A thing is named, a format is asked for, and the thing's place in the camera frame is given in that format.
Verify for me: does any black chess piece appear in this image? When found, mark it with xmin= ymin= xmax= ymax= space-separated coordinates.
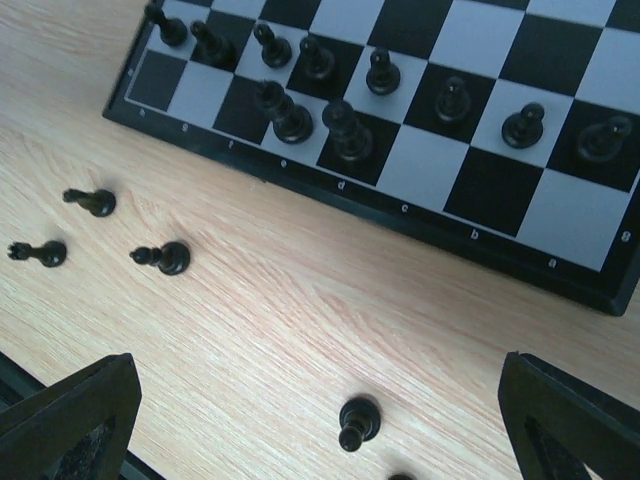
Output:
xmin=7 ymin=240 xmax=67 ymax=268
xmin=63 ymin=189 xmax=117 ymax=217
xmin=387 ymin=473 xmax=415 ymax=480
xmin=129 ymin=241 xmax=191 ymax=276
xmin=338 ymin=394 xmax=382 ymax=453
xmin=435 ymin=76 xmax=472 ymax=125
xmin=366 ymin=48 xmax=401 ymax=96
xmin=322 ymin=99 xmax=374 ymax=162
xmin=255 ymin=80 xmax=314 ymax=144

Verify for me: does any black and silver chessboard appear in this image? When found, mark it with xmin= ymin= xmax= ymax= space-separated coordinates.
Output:
xmin=103 ymin=1 xmax=639 ymax=316

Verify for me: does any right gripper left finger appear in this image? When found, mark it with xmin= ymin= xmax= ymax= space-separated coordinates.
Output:
xmin=1 ymin=353 xmax=142 ymax=479

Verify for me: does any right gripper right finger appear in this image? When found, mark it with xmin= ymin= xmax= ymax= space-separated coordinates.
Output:
xmin=499 ymin=352 xmax=639 ymax=479

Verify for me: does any black pawn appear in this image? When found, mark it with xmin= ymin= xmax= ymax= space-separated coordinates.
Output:
xmin=253 ymin=23 xmax=292 ymax=69
xmin=190 ymin=20 xmax=235 ymax=68
xmin=299 ymin=35 xmax=336 ymax=83
xmin=144 ymin=3 xmax=188 ymax=47
xmin=501 ymin=102 xmax=545 ymax=149

